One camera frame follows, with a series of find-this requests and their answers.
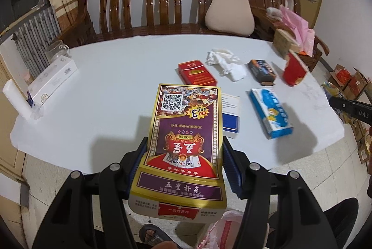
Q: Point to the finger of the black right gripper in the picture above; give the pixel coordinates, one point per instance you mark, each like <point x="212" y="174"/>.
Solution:
<point x="355" y="109"/>

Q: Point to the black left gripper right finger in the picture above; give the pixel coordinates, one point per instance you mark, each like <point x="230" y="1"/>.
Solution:
<point x="300" y="222"/>

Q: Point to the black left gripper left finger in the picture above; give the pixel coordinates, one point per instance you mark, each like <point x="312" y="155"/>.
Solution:
<point x="88" y="210"/>

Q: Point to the black crystal bullet box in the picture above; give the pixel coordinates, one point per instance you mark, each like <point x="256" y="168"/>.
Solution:
<point x="262" y="72"/>

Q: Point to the purple gold poker card box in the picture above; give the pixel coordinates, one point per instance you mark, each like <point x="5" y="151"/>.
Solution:
<point x="180" y="176"/>

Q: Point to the red cigarette pack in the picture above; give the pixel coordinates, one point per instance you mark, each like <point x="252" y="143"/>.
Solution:
<point x="195" y="73"/>

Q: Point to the white plastic trash bag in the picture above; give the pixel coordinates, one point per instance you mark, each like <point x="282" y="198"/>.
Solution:
<point x="221" y="234"/>

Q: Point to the cardboard boxes on floor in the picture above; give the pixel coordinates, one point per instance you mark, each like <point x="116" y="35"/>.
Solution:
<point x="343" y="84"/>

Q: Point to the black sandal foot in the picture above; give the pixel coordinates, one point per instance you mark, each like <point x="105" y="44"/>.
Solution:
<point x="152" y="235"/>

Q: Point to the red paper box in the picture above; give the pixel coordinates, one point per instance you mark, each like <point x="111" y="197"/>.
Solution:
<point x="295" y="69"/>

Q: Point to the pink plastic bag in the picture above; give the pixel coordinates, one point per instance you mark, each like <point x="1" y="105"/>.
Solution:
<point x="304" y="35"/>

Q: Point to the blue cartoon medicine box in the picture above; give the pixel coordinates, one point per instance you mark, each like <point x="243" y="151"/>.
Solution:
<point x="271" y="112"/>

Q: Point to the brown cardboard box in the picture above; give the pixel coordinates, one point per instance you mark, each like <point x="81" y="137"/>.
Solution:
<point x="284" y="42"/>

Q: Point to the long white carton box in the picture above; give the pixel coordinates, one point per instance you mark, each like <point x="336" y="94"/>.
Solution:
<point x="47" y="82"/>

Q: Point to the white roll tube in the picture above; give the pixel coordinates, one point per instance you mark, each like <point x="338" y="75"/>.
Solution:
<point x="17" y="100"/>

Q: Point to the crumpled white tissue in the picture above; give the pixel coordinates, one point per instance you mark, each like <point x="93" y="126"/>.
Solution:
<point x="230" y="64"/>

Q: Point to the wooden armchair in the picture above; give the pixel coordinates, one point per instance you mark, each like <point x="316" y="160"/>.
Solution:
<point x="271" y="15"/>

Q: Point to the beige cushion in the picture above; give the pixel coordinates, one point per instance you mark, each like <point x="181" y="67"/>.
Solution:
<point x="230" y="17"/>

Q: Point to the white radiator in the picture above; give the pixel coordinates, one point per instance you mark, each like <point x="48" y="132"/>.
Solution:
<point x="34" y="35"/>

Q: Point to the wooden bench sofa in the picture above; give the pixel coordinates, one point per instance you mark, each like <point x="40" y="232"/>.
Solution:
<point x="103" y="20"/>

